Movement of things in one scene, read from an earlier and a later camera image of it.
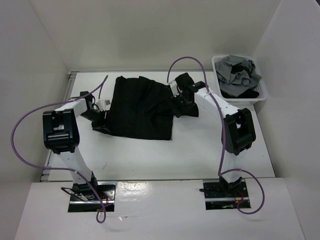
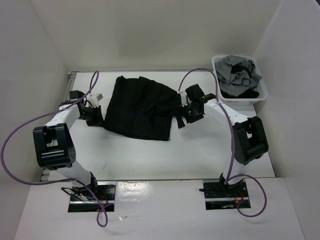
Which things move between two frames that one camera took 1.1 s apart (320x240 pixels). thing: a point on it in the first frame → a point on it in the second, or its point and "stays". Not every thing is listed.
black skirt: (143, 108) stays
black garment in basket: (249, 93) stays
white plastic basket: (238, 79) stays
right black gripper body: (181, 98) → (190, 114)
